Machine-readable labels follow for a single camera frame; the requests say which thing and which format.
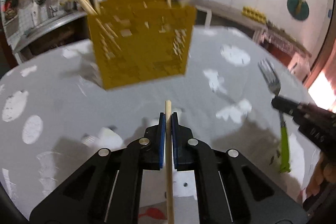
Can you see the person's right hand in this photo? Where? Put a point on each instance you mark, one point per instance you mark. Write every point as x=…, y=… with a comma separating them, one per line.
x=324, y=171

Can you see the yellow perforated utensil holder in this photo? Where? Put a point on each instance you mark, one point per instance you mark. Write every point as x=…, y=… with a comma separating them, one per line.
x=140, y=40

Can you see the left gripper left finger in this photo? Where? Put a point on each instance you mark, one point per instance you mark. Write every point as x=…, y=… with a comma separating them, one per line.
x=107, y=187

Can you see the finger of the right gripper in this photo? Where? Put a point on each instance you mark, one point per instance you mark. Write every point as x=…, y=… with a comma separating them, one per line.
x=287, y=106

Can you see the yellow egg tray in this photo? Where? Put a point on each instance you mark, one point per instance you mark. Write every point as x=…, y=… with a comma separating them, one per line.
x=254, y=14

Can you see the green round wall board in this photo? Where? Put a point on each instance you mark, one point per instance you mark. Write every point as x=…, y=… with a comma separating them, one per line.
x=298, y=9

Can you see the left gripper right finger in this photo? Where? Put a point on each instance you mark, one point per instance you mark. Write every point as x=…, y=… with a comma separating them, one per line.
x=230, y=189

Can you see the grey animal print tablecloth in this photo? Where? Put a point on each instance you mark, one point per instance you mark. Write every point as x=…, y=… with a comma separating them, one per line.
x=54, y=116

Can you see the red side table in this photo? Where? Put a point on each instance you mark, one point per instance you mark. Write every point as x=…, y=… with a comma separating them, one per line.
x=288, y=51

